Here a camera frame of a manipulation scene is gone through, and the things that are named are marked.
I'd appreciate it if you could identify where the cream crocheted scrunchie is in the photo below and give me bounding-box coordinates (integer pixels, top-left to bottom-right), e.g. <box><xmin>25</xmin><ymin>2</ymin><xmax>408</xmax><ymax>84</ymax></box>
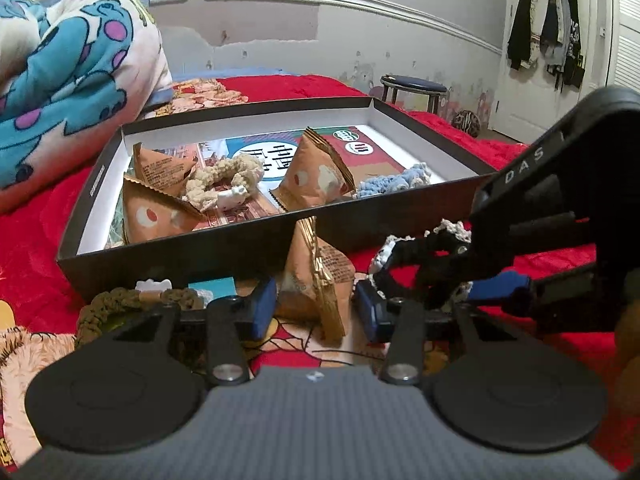
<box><xmin>184</xmin><ymin>154</ymin><xmax>267</xmax><ymax>214</ymax></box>

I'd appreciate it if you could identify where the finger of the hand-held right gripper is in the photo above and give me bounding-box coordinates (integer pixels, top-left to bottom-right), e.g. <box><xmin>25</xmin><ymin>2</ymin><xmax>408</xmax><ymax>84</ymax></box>
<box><xmin>392</xmin><ymin>212</ymin><xmax>595</xmax><ymax>307</ymax></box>
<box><xmin>467</xmin><ymin>259</ymin><xmax>598</xmax><ymax>318</ymax></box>

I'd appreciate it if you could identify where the black printed hanging garment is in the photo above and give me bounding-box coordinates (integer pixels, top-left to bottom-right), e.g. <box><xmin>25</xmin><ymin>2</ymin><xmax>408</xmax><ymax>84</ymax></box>
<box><xmin>562</xmin><ymin>0</ymin><xmax>587</xmax><ymax>92</ymax></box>

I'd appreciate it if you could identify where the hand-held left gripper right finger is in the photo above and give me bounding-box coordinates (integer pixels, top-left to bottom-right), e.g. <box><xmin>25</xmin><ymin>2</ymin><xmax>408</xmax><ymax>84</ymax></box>
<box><xmin>354</xmin><ymin>280</ymin><xmax>517</xmax><ymax>387</ymax></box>

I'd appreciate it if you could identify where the blue monster printed blanket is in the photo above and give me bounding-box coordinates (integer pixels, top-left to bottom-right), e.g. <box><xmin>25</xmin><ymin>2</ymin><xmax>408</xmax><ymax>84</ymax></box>
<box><xmin>0</xmin><ymin>0</ymin><xmax>174</xmax><ymax>217</ymax></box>

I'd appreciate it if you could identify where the white louvered door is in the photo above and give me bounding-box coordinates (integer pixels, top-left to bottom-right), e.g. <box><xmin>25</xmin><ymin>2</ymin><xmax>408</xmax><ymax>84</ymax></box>
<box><xmin>607</xmin><ymin>0</ymin><xmax>640</xmax><ymax>97</ymax></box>

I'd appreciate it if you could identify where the shallow black cardboard box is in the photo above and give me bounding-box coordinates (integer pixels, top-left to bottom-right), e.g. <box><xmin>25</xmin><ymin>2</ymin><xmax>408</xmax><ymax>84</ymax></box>
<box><xmin>56</xmin><ymin>97</ymin><xmax>499</xmax><ymax>307</ymax></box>

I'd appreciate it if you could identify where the round dark stool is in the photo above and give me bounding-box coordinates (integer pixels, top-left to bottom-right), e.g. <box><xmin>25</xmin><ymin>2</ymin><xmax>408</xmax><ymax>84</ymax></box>
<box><xmin>380</xmin><ymin>74</ymin><xmax>449</xmax><ymax>117</ymax></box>

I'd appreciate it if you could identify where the light blue crocheted scrunchie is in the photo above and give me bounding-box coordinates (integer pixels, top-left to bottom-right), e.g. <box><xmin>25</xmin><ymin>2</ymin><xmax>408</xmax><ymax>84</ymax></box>
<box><xmin>351</xmin><ymin>162</ymin><xmax>434</xmax><ymax>202</ymax></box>

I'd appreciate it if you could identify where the printed picture book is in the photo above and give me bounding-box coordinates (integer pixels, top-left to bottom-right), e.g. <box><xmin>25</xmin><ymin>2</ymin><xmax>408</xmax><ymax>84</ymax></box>
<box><xmin>107</xmin><ymin>125</ymin><xmax>417</xmax><ymax>250</ymax></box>

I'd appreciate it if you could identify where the brown crocheted scrunchie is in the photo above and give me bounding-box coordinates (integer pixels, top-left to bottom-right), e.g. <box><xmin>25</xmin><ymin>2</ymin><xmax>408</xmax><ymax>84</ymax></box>
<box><xmin>75</xmin><ymin>279</ymin><xmax>207</xmax><ymax>352</ymax></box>

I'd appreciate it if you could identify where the black scrunchie with white trim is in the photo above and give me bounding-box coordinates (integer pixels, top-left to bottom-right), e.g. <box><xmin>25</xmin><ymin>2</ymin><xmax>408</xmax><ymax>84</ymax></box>
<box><xmin>369</xmin><ymin>219</ymin><xmax>476</xmax><ymax>312</ymax></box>

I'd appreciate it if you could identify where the orange pyramid snack packet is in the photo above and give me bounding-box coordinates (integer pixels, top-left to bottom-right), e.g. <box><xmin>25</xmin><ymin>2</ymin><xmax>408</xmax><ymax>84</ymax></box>
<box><xmin>131</xmin><ymin>142</ymin><xmax>199</xmax><ymax>201</ymax></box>
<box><xmin>275</xmin><ymin>217</ymin><xmax>359</xmax><ymax>347</ymax></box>
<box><xmin>271</xmin><ymin>127</ymin><xmax>359</xmax><ymax>212</ymax></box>
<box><xmin>121</xmin><ymin>177</ymin><xmax>207</xmax><ymax>247</ymax></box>

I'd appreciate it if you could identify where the grey hanging garment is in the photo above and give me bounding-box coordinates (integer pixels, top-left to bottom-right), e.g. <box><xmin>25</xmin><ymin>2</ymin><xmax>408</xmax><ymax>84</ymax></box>
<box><xmin>539</xmin><ymin>0</ymin><xmax>569</xmax><ymax>69</ymax></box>

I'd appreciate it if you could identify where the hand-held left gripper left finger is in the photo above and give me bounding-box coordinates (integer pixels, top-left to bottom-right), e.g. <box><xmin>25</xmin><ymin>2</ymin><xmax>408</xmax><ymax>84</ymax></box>
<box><xmin>114</xmin><ymin>277</ymin><xmax>279</xmax><ymax>387</ymax></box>

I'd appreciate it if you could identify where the black hanging jacket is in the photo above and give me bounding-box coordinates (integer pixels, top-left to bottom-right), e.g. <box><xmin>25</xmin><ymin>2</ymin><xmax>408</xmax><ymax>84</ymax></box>
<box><xmin>507</xmin><ymin>0</ymin><xmax>540</xmax><ymax>72</ymax></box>

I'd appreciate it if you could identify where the small teal object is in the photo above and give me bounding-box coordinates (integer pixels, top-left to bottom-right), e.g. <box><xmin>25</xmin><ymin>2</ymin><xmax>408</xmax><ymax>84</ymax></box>
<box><xmin>188</xmin><ymin>277</ymin><xmax>237</xmax><ymax>307</ymax></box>

